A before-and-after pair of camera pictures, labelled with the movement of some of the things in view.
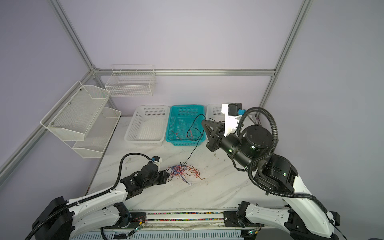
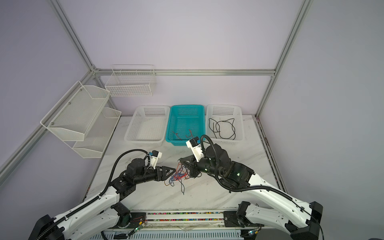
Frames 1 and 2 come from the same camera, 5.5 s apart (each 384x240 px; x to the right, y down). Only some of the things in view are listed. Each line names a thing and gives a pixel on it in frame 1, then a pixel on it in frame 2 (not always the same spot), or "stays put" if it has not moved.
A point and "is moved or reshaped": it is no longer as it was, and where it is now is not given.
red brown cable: x=187 y=136 stays put
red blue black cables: x=181 y=170 is moved or reshaped
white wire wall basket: x=131 y=80 stays put
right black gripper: x=213 y=128 -> x=190 y=166
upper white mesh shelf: x=72 y=117 stays put
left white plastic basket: x=149 y=125 stays put
